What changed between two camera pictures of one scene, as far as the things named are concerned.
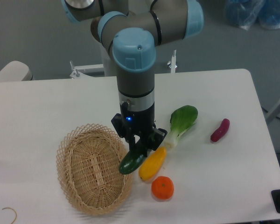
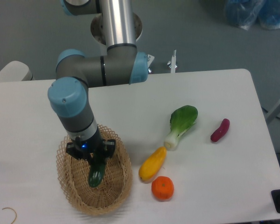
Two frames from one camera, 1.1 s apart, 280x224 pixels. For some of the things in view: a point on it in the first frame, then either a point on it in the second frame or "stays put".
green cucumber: x=131 y=161 to x=95 y=174
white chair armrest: x=15 y=71 stays put
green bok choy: x=182 y=118 stays put
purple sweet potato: x=221 y=131 stays put
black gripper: x=129 y=123 to x=95 y=150
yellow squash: x=151 y=164 stays put
